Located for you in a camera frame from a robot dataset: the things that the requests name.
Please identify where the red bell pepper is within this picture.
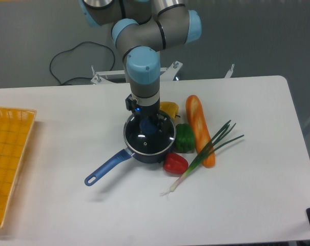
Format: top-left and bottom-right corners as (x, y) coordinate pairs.
(163, 153), (189, 174)

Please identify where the black floor cable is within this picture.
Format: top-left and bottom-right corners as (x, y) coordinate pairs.
(49, 41), (116, 86)

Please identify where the green bell pepper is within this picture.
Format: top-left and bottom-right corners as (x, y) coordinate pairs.
(175, 124), (195, 153)

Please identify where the white metal base frame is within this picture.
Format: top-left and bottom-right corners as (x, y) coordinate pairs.
(90, 60), (235, 85)

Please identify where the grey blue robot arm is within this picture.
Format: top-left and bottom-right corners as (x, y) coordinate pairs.
(79, 1), (202, 134)

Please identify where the yellow bell pepper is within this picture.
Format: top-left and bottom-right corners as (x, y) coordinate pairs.
(159, 101), (180, 121)

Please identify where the orange baguette bread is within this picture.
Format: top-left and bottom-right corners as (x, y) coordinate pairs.
(185, 95), (211, 154)

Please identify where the yellow woven basket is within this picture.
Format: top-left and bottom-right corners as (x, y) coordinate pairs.
(0, 107), (37, 228)

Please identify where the glass lid with blue knob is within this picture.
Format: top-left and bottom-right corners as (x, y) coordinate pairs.
(123, 114), (176, 156)

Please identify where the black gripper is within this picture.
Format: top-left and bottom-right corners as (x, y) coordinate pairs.
(125, 94), (170, 133)

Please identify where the green spring onion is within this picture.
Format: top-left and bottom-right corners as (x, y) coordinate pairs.
(160, 120), (244, 197)

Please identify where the dark blue saucepan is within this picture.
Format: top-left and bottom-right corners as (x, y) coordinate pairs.
(85, 138), (174, 186)

